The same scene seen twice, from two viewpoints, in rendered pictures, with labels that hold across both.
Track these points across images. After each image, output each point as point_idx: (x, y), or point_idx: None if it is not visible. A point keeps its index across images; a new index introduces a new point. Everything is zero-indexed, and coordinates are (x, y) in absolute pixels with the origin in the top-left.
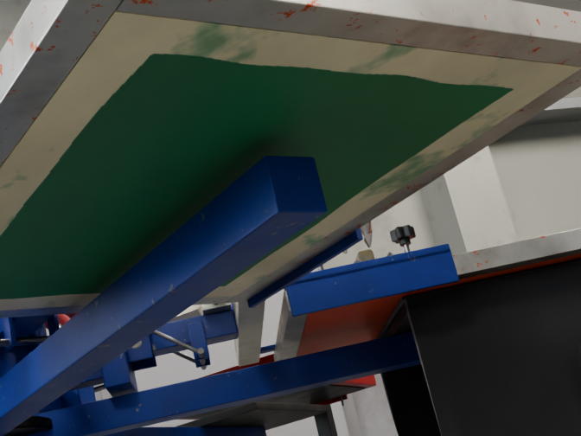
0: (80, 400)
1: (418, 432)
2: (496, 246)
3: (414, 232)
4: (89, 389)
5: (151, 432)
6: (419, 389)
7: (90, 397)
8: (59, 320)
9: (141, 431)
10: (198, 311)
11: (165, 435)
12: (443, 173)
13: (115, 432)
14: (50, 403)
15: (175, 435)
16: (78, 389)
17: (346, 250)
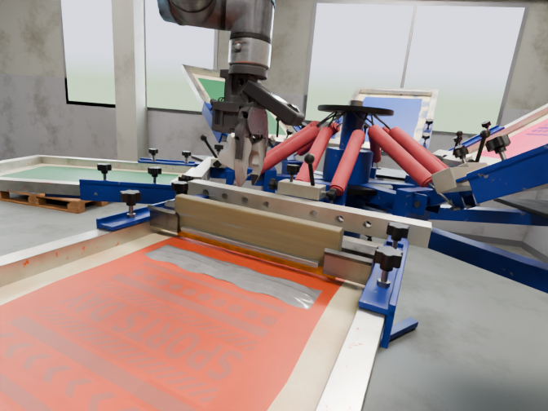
0: (393, 209)
1: None
2: (58, 240)
3: (121, 198)
4: (403, 205)
5: (497, 258)
6: None
7: (401, 210)
8: (392, 157)
9: (481, 252)
10: (431, 178)
11: (520, 269)
12: (20, 192)
13: (445, 240)
14: (392, 204)
15: (541, 277)
16: (394, 203)
17: (251, 181)
